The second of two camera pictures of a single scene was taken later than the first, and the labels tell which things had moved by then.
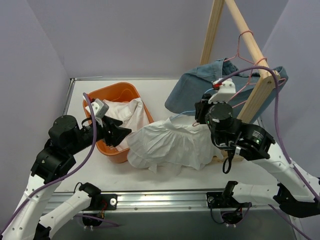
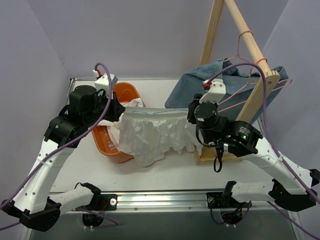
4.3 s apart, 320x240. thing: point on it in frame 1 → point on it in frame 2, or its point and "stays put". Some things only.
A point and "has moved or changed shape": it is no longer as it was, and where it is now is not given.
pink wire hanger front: (247, 84) → (252, 68)
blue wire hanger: (194, 110) → (156, 112)
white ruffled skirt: (174, 143) has moved or changed shape
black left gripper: (107, 130) → (116, 108)
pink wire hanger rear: (237, 50) stays put
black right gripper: (200, 113) → (191, 113)
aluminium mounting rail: (169, 202) stays put
